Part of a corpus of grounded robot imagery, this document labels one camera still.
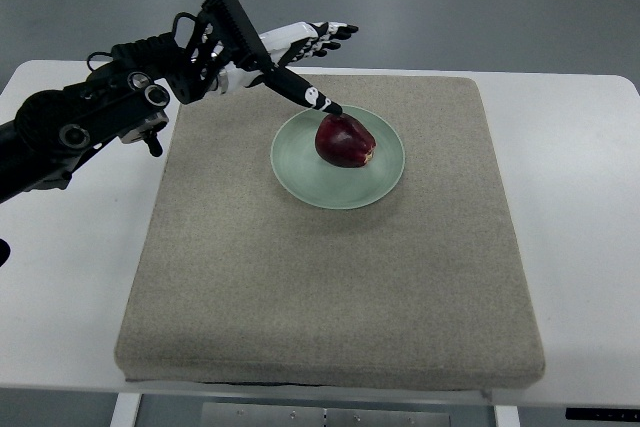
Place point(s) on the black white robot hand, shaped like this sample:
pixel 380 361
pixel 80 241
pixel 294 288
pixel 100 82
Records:
pixel 287 45

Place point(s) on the dark red apple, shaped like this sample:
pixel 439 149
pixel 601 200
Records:
pixel 343 141

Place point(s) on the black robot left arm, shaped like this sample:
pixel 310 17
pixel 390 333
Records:
pixel 55 132

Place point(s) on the beige fabric cushion mat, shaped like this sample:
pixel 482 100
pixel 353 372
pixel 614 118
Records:
pixel 240 282

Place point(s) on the black desk control panel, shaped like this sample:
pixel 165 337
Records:
pixel 602 414

